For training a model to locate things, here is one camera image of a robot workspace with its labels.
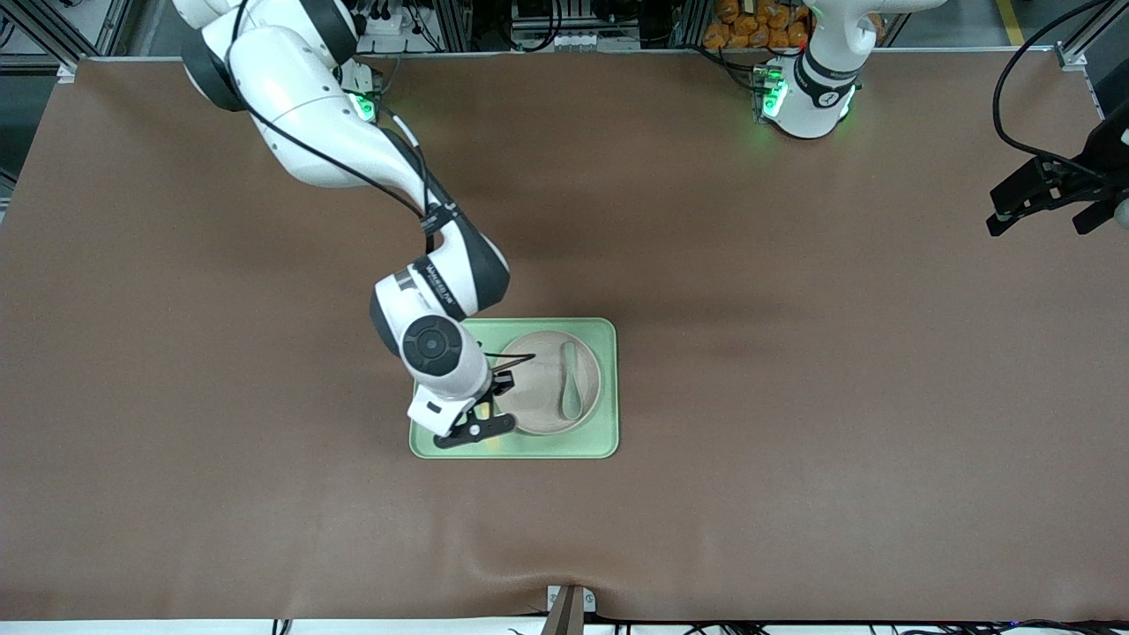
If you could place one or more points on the small metal clamp bracket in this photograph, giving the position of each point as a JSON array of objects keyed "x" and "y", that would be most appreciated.
[{"x": 555, "y": 600}]

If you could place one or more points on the grey camera mount pole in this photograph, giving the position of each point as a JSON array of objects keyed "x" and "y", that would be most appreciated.
[{"x": 564, "y": 619}]

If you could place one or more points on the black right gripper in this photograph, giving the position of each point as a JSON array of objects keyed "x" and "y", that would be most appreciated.
[{"x": 502, "y": 383}]

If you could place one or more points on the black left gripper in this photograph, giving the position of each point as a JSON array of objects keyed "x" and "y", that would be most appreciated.
[{"x": 1096, "y": 173}]

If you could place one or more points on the white power strip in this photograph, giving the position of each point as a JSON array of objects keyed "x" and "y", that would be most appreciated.
[{"x": 392, "y": 22}]

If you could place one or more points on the pile of orange snacks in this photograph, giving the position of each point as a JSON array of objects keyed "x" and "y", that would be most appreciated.
[{"x": 758, "y": 22}]

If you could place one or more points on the aluminium frame post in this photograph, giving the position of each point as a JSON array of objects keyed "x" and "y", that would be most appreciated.
[{"x": 452, "y": 22}]

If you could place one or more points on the green plastic spoon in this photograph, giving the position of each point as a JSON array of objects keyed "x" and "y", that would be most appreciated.
[{"x": 571, "y": 406}]

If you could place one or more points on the light green rectangular tray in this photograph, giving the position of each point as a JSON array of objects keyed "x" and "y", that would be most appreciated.
[{"x": 529, "y": 446}]

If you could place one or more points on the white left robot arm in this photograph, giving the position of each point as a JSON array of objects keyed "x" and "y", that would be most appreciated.
[{"x": 807, "y": 122}]

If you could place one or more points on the round beige plate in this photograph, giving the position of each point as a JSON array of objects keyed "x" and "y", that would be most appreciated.
[{"x": 542, "y": 397}]

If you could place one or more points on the white terminal block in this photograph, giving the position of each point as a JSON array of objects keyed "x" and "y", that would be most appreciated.
[{"x": 578, "y": 41}]

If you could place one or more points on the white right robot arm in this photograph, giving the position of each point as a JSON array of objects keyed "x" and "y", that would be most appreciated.
[{"x": 300, "y": 115}]

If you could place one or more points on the brown table mat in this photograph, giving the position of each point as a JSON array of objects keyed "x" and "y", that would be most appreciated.
[{"x": 265, "y": 529}]

